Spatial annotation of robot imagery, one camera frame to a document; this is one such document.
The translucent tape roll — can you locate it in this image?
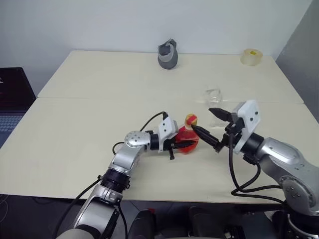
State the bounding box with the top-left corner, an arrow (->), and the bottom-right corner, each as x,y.
240,48 -> 264,67

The clear bottle with red label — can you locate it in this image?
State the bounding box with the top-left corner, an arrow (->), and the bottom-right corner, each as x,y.
173,113 -> 200,155

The dark rounded shape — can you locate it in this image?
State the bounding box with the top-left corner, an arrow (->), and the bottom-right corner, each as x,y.
128,208 -> 157,239
187,206 -> 226,239

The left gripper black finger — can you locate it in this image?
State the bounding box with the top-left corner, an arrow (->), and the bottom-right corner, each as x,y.
175,140 -> 198,150

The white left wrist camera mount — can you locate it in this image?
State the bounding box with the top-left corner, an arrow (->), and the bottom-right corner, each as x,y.
158,116 -> 179,153

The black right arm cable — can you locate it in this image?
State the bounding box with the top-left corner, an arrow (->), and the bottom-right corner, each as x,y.
228,133 -> 286,205

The dark open laptop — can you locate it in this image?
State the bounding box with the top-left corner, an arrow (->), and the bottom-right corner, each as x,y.
0,67 -> 37,148

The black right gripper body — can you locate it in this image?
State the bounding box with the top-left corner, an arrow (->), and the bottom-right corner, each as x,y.
214,119 -> 247,153

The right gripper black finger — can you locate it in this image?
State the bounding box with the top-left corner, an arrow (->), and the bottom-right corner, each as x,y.
191,125 -> 221,150
208,108 -> 234,123

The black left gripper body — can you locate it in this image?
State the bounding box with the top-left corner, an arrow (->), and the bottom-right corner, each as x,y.
164,138 -> 180,160

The grey moulded plastic object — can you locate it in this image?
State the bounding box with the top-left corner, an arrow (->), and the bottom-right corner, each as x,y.
157,38 -> 179,70

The clear wine glass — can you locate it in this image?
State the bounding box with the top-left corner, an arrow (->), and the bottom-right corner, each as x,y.
202,87 -> 229,129

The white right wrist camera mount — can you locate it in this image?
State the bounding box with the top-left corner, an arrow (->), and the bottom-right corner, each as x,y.
230,100 -> 261,154

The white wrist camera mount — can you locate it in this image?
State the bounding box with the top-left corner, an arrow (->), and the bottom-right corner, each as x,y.
158,116 -> 179,153
230,100 -> 261,154

